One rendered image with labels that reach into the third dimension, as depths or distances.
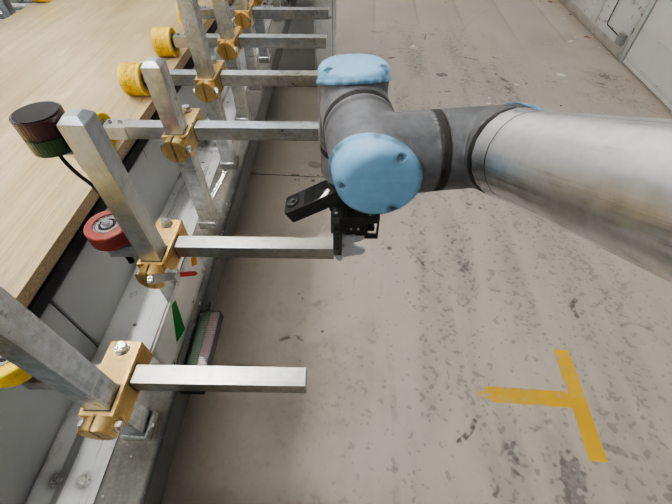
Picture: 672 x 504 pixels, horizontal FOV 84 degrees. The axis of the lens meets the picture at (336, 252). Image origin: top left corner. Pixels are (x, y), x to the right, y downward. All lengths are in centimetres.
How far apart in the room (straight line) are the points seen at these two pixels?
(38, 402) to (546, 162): 86
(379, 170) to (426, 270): 145
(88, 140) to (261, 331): 117
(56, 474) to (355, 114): 80
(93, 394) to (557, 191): 57
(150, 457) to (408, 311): 117
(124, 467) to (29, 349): 33
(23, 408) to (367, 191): 70
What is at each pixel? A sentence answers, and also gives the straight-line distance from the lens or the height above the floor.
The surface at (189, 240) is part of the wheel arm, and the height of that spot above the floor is 86.
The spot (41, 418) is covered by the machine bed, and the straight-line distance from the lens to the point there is 91.
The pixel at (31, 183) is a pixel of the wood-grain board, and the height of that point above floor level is 90.
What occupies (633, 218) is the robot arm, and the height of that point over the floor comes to 125.
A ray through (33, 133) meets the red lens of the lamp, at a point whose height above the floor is 113.
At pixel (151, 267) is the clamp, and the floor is 87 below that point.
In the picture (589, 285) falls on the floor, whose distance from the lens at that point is 206.
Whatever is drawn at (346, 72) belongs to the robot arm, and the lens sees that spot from 47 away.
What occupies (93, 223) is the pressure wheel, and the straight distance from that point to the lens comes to 81.
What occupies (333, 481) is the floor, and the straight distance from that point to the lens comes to 140.
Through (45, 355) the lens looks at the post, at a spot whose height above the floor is 100.
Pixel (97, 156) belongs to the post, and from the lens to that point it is 60.
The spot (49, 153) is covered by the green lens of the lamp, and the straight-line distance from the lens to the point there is 62.
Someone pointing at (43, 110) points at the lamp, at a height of 115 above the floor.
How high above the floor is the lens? 139
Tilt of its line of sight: 49 degrees down
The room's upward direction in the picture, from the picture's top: straight up
